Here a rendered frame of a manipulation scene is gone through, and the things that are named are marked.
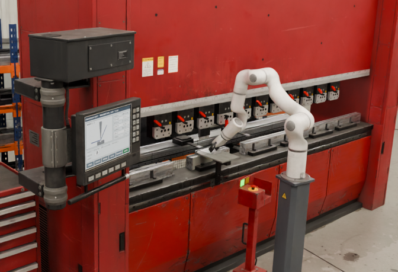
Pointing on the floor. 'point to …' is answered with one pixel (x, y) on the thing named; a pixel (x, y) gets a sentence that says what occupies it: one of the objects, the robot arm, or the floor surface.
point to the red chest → (18, 224)
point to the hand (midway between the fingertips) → (214, 148)
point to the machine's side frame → (374, 95)
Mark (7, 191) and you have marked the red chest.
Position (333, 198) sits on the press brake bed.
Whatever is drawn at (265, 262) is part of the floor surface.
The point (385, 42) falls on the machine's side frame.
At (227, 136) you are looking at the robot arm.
